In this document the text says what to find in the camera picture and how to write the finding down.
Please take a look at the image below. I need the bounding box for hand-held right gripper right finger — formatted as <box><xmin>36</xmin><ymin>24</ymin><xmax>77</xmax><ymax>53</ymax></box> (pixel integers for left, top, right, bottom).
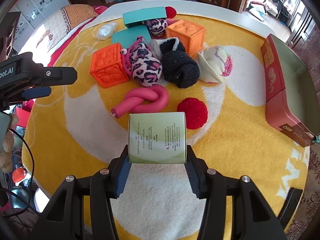
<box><xmin>184</xmin><ymin>145</ymin><xmax>288</xmax><ymax>240</ymax></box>

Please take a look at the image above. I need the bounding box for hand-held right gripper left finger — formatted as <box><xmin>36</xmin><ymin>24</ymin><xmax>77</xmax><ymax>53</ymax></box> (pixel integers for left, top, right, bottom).
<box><xmin>31</xmin><ymin>145</ymin><xmax>133</xmax><ymax>240</ymax></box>

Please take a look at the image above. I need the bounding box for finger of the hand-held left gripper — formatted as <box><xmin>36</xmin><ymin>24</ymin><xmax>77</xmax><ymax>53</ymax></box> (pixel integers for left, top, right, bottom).
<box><xmin>37</xmin><ymin>66</ymin><xmax>78</xmax><ymax>86</ymax></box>
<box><xmin>21</xmin><ymin>86</ymin><xmax>52</xmax><ymax>100</ymax></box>

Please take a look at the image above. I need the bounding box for orange embossed rubber cube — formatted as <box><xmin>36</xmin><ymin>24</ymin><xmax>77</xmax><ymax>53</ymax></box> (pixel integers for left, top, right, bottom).
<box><xmin>166</xmin><ymin>19</ymin><xmax>207</xmax><ymax>57</ymax></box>
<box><xmin>90</xmin><ymin>42</ymin><xmax>130</xmax><ymax>88</ymax></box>

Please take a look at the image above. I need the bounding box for small pale green box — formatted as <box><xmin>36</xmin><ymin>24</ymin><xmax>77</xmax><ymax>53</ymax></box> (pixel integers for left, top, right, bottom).
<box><xmin>128</xmin><ymin>112</ymin><xmax>187</xmax><ymax>165</ymax></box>

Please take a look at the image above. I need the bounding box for white plastic bag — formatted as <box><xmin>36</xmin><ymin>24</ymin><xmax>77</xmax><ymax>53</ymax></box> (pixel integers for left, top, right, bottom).
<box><xmin>97</xmin><ymin>22</ymin><xmax>118</xmax><ymax>40</ymax></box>

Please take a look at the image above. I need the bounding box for red pompom ball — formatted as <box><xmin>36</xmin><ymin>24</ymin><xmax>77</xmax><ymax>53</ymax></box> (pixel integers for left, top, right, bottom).
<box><xmin>177</xmin><ymin>97</ymin><xmax>208</xmax><ymax>130</ymax></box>
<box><xmin>164</xmin><ymin>6</ymin><xmax>177</xmax><ymax>19</ymax></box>

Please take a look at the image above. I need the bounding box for large teal foam block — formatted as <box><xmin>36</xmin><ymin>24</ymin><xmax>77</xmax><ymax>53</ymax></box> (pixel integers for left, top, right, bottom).
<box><xmin>111</xmin><ymin>28</ymin><xmax>152</xmax><ymax>49</ymax></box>

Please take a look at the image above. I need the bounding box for pink leopard print plush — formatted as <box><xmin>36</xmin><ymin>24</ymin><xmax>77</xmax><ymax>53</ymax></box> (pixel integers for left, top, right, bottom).
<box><xmin>142</xmin><ymin>18</ymin><xmax>168</xmax><ymax>39</ymax></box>
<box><xmin>120</xmin><ymin>35</ymin><xmax>163</xmax><ymax>88</ymax></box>

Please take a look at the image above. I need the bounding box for small teal foam block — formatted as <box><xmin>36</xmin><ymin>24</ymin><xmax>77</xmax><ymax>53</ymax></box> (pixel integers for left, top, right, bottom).
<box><xmin>122</xmin><ymin>6</ymin><xmax>167</xmax><ymax>29</ymax></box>

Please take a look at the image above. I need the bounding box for black sock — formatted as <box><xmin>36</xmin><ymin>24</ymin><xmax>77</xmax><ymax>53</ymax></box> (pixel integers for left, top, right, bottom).
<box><xmin>159</xmin><ymin>37</ymin><xmax>200</xmax><ymax>89</ymax></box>

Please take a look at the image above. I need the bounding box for cream sock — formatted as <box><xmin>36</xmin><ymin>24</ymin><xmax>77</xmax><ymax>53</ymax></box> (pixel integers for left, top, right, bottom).
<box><xmin>197</xmin><ymin>45</ymin><xmax>233</xmax><ymax>83</ymax></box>

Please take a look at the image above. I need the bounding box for red tin container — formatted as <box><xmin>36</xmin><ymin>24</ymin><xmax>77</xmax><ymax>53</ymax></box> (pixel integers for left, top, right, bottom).
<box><xmin>260</xmin><ymin>33</ymin><xmax>316</xmax><ymax>147</ymax></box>

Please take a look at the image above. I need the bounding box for person's left hand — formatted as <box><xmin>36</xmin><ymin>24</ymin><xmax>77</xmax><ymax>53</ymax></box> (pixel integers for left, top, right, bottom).
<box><xmin>0</xmin><ymin>114</ymin><xmax>20</xmax><ymax>173</ymax></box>

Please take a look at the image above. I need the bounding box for red blanket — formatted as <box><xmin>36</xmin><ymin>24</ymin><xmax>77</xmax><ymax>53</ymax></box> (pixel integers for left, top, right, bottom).
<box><xmin>46</xmin><ymin>5</ymin><xmax>108</xmax><ymax>67</ymax></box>

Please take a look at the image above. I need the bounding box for yellow white patterned towel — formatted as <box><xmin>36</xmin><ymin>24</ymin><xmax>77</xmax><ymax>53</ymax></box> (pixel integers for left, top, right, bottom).
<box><xmin>22</xmin><ymin>14</ymin><xmax>310</xmax><ymax>240</ymax></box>

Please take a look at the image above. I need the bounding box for white patchwork quilt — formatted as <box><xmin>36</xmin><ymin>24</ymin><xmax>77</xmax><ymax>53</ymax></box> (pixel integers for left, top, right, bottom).
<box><xmin>14</xmin><ymin>9</ymin><xmax>75</xmax><ymax>55</ymax></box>

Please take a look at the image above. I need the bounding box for orange plaid pillow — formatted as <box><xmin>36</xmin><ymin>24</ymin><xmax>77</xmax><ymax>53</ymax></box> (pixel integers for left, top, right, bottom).
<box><xmin>62</xmin><ymin>4</ymin><xmax>98</xmax><ymax>30</ymax></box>

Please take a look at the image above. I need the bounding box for white wardrobe with photos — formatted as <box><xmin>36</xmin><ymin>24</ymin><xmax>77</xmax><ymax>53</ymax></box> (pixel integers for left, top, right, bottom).
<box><xmin>7</xmin><ymin>0</ymin><xmax>68</xmax><ymax>53</ymax></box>

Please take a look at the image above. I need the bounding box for red glossy object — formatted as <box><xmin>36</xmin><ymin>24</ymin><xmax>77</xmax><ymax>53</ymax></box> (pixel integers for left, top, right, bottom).
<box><xmin>12</xmin><ymin>167</ymin><xmax>27</xmax><ymax>183</ymax></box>

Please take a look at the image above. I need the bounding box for black plastic object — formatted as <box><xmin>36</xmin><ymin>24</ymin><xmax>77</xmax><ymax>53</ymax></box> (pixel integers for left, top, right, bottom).
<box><xmin>279</xmin><ymin>187</ymin><xmax>303</xmax><ymax>230</ymax></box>

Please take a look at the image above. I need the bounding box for dark brown garment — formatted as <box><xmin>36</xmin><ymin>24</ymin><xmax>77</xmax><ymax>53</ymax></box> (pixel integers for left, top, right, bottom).
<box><xmin>0</xmin><ymin>206</ymin><xmax>40</xmax><ymax>240</ymax></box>

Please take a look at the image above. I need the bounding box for purple patterned rug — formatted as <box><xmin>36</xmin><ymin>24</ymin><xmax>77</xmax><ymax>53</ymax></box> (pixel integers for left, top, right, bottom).
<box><xmin>284</xmin><ymin>140</ymin><xmax>320</xmax><ymax>240</ymax></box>

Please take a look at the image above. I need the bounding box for dark wooden cabinet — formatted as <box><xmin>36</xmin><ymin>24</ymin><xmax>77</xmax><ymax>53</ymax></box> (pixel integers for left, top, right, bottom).
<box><xmin>285</xmin><ymin>7</ymin><xmax>318</xmax><ymax>53</ymax></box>

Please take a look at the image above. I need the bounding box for black cable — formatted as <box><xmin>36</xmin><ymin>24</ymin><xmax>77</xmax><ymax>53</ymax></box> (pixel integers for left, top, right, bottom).
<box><xmin>0</xmin><ymin>129</ymin><xmax>38</xmax><ymax>215</ymax></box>

